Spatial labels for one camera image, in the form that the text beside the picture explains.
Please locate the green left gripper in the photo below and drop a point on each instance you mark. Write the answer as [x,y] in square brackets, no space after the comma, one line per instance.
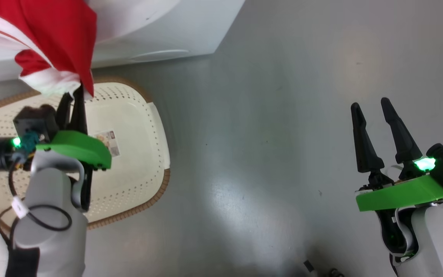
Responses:
[83,148]

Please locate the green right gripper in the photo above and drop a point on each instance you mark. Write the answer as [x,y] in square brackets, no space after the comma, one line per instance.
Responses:
[398,196]

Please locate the red and white garment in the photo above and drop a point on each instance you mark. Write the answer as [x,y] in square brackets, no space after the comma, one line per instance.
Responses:
[60,34]

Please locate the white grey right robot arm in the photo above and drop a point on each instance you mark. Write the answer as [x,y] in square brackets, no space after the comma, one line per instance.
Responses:
[437,238]

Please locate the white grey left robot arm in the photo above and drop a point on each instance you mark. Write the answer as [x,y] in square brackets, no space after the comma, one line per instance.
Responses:
[50,238]

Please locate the basket product label sticker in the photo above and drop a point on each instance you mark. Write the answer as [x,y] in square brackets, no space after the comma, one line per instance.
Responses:
[108,143]

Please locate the cream perforated laundry basket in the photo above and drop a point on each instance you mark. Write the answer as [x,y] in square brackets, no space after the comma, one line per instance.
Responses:
[137,154]

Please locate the white front-load washing machine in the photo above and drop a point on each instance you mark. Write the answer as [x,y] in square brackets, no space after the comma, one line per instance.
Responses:
[160,30]

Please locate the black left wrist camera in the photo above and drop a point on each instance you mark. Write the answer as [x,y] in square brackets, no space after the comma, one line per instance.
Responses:
[33,123]

